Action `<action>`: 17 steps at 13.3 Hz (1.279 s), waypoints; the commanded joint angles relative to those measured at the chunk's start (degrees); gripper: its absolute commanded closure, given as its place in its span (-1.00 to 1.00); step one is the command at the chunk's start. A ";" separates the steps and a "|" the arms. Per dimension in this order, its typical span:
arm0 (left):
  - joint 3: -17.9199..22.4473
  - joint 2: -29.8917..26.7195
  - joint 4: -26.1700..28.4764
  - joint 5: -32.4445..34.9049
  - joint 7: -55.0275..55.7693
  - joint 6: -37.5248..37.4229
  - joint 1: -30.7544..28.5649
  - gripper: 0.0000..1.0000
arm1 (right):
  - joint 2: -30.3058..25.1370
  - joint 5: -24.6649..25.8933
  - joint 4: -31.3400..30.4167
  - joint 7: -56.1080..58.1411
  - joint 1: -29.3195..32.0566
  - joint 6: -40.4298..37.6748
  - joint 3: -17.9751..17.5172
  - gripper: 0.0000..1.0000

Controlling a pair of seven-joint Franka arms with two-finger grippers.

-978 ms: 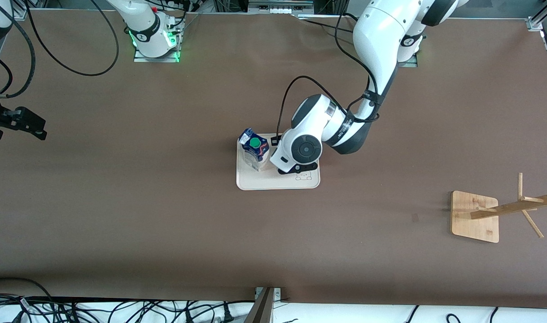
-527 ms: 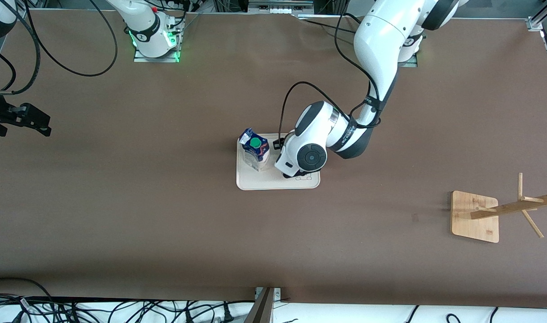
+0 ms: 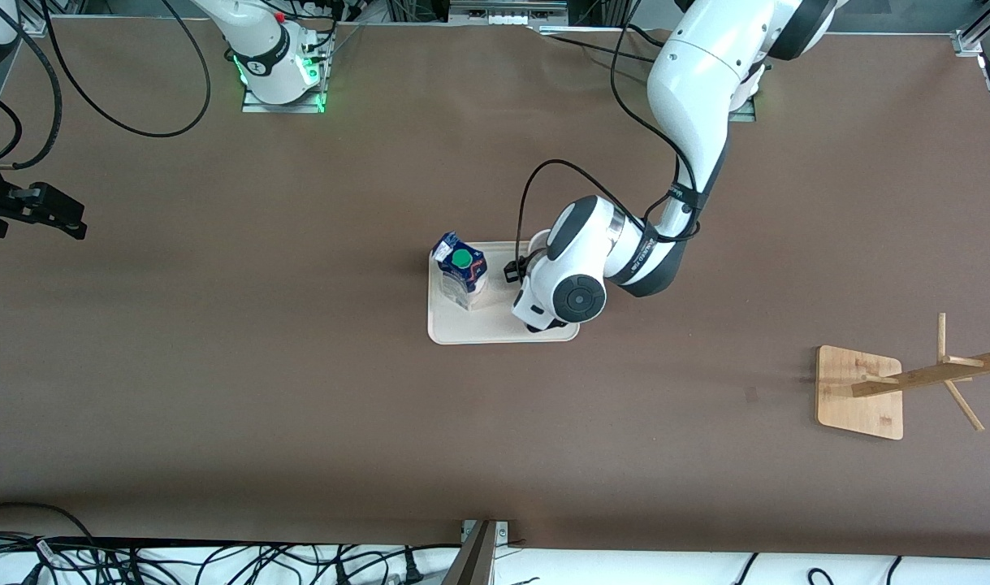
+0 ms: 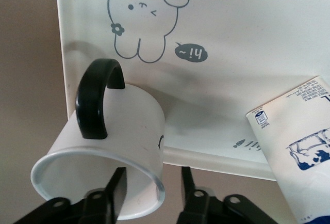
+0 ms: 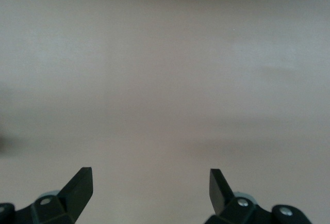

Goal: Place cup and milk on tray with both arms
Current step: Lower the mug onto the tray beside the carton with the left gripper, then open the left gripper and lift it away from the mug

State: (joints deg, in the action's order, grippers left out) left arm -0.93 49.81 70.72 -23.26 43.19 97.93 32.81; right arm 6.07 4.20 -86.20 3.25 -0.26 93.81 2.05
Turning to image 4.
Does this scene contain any white smiley cup black handle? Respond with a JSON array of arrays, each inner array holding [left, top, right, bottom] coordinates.
[[30, 58, 166, 221]]

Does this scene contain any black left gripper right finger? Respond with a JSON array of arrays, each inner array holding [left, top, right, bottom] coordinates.
[[177, 166, 222, 224]]

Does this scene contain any cream rabbit print tray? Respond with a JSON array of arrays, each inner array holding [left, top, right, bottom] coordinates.
[[54, 0, 330, 182]]

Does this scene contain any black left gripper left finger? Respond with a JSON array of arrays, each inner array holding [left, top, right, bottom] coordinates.
[[77, 167, 127, 224]]

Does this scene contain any blue white milk carton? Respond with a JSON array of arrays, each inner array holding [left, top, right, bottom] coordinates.
[[245, 75, 330, 224]]

